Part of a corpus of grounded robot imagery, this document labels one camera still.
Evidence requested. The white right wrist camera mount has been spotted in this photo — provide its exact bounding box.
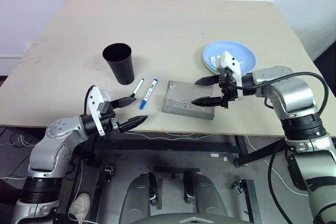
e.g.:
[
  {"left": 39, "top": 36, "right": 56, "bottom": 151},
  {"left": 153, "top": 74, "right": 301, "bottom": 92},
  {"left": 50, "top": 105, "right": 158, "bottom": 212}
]
[{"left": 214, "top": 50, "right": 244, "bottom": 101}]

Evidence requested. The grey rounded leg shell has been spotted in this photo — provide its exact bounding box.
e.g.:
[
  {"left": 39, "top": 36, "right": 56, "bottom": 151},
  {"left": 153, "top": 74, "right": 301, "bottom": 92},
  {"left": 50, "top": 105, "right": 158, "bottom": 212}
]
[
  {"left": 119, "top": 173, "right": 159, "bottom": 224},
  {"left": 183, "top": 170, "right": 229, "bottom": 220}
]

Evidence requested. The grey torso cover with notch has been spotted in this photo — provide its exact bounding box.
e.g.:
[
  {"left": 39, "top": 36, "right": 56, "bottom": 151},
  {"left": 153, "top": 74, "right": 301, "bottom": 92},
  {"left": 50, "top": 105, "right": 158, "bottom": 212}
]
[{"left": 136, "top": 212, "right": 253, "bottom": 224}]

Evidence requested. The black floor frame crossbar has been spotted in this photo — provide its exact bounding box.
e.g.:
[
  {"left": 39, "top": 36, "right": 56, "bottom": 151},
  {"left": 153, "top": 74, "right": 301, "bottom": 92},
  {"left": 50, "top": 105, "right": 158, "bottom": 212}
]
[{"left": 153, "top": 166, "right": 201, "bottom": 180}]

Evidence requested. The white marker with black cap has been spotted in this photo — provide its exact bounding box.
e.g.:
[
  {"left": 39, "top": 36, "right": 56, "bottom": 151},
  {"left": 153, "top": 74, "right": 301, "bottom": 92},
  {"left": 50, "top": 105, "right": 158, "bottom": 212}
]
[{"left": 130, "top": 78, "right": 144, "bottom": 99}]

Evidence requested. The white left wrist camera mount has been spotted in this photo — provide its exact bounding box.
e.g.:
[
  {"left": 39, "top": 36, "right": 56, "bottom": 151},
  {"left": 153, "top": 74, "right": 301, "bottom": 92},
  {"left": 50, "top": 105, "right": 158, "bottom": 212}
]
[{"left": 86, "top": 85, "right": 112, "bottom": 137}]

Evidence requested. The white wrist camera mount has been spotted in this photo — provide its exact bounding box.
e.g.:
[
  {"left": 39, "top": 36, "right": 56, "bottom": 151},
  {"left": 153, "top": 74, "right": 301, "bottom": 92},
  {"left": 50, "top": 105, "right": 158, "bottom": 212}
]
[
  {"left": 86, "top": 85, "right": 112, "bottom": 137},
  {"left": 214, "top": 50, "right": 244, "bottom": 101}
]

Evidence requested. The black table frame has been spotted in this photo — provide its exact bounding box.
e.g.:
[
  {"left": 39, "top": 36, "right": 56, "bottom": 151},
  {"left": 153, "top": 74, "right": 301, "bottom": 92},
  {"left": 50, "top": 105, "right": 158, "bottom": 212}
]
[{"left": 76, "top": 129, "right": 287, "bottom": 168}]

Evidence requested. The light blue plate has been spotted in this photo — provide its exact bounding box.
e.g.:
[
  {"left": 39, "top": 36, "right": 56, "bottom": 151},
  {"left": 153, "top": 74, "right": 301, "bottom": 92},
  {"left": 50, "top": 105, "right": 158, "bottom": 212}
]
[{"left": 202, "top": 40, "right": 257, "bottom": 75}]

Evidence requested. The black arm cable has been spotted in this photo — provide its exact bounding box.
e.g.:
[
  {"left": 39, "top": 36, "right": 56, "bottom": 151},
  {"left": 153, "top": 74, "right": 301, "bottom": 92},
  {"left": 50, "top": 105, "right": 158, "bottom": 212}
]
[
  {"left": 228, "top": 71, "right": 330, "bottom": 116},
  {"left": 84, "top": 85, "right": 95, "bottom": 116}
]

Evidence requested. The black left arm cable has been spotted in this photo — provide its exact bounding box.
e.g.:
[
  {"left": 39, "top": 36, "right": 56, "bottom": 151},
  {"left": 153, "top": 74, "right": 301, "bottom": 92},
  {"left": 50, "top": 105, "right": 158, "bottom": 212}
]
[{"left": 84, "top": 85, "right": 95, "bottom": 116}]

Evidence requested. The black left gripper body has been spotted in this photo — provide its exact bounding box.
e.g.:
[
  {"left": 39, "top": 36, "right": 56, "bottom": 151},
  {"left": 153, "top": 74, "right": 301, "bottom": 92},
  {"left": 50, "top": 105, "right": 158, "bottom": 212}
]
[{"left": 100, "top": 108, "right": 121, "bottom": 135}]

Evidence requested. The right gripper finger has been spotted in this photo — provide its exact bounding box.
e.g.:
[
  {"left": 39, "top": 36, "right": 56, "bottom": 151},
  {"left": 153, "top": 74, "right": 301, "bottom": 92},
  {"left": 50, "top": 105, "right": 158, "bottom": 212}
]
[
  {"left": 195, "top": 74, "right": 221, "bottom": 87},
  {"left": 191, "top": 96, "right": 224, "bottom": 107}
]

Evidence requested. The white marker with blue cap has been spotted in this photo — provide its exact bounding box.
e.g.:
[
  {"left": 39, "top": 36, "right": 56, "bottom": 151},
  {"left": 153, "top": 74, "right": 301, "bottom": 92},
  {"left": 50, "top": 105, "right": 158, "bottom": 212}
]
[{"left": 139, "top": 78, "right": 159, "bottom": 110}]

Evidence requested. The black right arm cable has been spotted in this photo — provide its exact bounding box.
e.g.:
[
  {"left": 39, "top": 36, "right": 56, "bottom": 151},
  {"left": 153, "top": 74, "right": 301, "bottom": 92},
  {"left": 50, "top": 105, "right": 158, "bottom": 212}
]
[{"left": 228, "top": 71, "right": 330, "bottom": 116}]

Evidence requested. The white tissue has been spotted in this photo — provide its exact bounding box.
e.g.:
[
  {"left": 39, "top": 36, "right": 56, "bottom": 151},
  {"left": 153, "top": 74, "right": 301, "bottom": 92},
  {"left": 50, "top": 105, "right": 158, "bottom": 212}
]
[{"left": 209, "top": 55, "right": 224, "bottom": 67}]

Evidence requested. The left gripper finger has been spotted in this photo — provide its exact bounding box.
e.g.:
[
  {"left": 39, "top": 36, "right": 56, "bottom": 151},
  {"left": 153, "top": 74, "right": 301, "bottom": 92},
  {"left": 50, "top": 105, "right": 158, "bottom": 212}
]
[
  {"left": 118, "top": 115, "right": 149, "bottom": 134},
  {"left": 109, "top": 96, "right": 137, "bottom": 110}
]

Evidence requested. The black floor frame bar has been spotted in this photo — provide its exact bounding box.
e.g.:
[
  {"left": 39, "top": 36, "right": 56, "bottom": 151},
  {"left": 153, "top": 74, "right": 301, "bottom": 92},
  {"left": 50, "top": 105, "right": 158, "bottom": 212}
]
[
  {"left": 232, "top": 179, "right": 260, "bottom": 222},
  {"left": 89, "top": 165, "right": 116, "bottom": 222}
]

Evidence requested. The white sneaker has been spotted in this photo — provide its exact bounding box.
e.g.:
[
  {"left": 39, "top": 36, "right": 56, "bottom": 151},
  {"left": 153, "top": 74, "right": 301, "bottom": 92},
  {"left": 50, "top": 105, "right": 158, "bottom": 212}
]
[{"left": 71, "top": 192, "right": 91, "bottom": 221}]

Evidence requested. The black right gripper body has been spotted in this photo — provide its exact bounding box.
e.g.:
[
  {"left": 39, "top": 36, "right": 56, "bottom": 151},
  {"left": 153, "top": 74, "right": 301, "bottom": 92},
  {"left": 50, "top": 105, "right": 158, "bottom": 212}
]
[{"left": 218, "top": 67, "right": 240, "bottom": 109}]

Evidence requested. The black plastic cup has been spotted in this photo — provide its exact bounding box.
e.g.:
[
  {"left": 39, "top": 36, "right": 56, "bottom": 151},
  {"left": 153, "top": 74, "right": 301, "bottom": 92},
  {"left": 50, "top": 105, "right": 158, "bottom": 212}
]
[{"left": 102, "top": 42, "right": 135, "bottom": 85}]

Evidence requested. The grey translucent glasses case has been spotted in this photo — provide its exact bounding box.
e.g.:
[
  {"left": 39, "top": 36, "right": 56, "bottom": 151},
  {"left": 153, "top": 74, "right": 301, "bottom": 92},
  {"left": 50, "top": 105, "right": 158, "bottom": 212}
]
[{"left": 162, "top": 79, "right": 215, "bottom": 121}]

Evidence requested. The white floor cable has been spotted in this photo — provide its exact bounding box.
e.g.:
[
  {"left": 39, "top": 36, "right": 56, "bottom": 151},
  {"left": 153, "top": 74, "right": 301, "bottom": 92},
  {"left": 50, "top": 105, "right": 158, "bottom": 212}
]
[{"left": 247, "top": 137, "right": 308, "bottom": 196}]

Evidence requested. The thin white wire under table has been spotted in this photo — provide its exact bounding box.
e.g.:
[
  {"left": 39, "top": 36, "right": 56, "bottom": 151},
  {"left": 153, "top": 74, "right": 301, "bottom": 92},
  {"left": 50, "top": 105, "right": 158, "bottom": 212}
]
[{"left": 139, "top": 130, "right": 211, "bottom": 141}]

